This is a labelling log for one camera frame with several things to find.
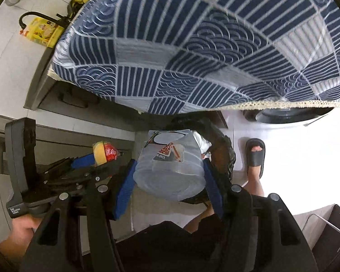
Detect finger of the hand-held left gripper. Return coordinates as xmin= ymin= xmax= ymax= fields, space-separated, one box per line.
xmin=45 ymin=159 xmax=125 ymax=189
xmin=44 ymin=153 xmax=97 ymax=173

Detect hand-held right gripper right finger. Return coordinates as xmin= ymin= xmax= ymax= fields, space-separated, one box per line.
xmin=202 ymin=157 xmax=319 ymax=272

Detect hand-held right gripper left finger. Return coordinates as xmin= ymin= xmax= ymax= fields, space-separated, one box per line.
xmin=19 ymin=159 xmax=138 ymax=272

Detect yellow red wrapper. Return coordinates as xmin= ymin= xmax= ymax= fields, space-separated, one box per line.
xmin=92 ymin=141 xmax=122 ymax=167

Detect trash bin with black bag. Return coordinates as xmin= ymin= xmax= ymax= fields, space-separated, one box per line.
xmin=167 ymin=116 xmax=237 ymax=205

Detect clear plastic cup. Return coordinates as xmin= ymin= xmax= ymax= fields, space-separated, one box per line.
xmin=133 ymin=129 xmax=207 ymax=202

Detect person's left hand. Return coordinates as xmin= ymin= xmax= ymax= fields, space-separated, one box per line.
xmin=0 ymin=215 xmax=44 ymax=257

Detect person's foot in black slipper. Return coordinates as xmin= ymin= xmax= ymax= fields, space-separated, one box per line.
xmin=244 ymin=138 xmax=266 ymax=197

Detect person's black shorts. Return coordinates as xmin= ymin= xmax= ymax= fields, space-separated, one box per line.
xmin=115 ymin=214 xmax=233 ymax=272

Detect washing machine door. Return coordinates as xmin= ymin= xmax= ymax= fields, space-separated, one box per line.
xmin=242 ymin=105 xmax=333 ymax=124

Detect yellow packet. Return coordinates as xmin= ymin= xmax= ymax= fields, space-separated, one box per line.
xmin=22 ymin=16 xmax=65 ymax=49

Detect blue white patterned tablecloth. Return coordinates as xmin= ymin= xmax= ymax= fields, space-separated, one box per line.
xmin=47 ymin=0 xmax=340 ymax=115

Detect black faucet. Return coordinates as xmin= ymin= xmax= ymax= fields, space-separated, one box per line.
xmin=19 ymin=11 xmax=67 ymax=32

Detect yellow black utensil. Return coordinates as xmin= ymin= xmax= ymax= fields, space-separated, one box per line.
xmin=66 ymin=0 xmax=87 ymax=16

